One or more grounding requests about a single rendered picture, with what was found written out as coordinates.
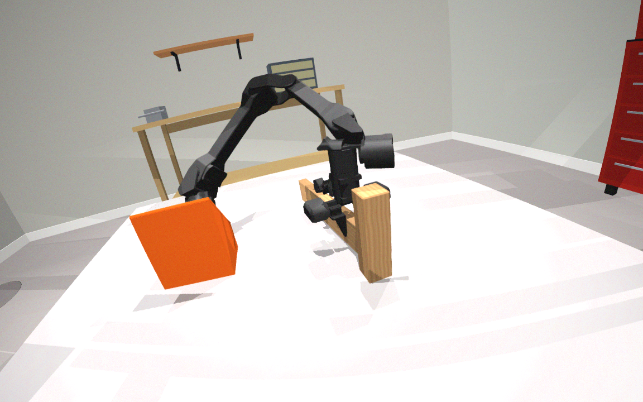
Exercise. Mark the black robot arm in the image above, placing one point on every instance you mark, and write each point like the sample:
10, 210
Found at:
207, 172

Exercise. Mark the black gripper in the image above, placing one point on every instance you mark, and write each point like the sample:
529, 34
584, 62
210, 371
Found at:
318, 210

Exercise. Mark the wooden post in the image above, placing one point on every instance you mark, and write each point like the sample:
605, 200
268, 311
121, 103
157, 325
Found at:
372, 214

